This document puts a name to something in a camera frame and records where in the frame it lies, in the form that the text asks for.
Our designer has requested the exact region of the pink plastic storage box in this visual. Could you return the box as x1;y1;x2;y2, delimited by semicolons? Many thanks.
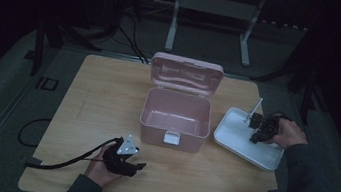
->
135;50;227;156

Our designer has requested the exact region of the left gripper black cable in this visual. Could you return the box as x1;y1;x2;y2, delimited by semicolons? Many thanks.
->
24;125;124;180

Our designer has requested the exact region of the white plastic tray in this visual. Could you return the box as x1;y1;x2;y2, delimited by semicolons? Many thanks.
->
209;105;290;174

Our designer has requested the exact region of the black stand with splayed legs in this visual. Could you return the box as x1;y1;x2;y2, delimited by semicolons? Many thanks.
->
245;51;334;129
28;15;106;86

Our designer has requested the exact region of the black cable loop on floor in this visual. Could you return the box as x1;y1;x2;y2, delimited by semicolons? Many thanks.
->
16;113;52;150

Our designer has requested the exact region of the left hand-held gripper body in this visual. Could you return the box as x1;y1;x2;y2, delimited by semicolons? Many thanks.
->
100;130;143;178

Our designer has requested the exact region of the bundle of black floor cables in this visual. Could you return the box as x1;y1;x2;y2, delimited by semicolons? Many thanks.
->
111;9;157;65

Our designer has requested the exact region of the person's right hand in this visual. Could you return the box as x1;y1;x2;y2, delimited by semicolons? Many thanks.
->
263;115;311;153

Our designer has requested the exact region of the person's left hand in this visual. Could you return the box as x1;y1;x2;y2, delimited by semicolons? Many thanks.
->
82;140;127;190

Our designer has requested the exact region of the white metal stand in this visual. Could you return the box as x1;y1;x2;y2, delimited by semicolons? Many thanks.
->
163;0;269;69

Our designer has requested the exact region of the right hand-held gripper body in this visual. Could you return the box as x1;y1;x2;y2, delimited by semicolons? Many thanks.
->
241;96;284;144

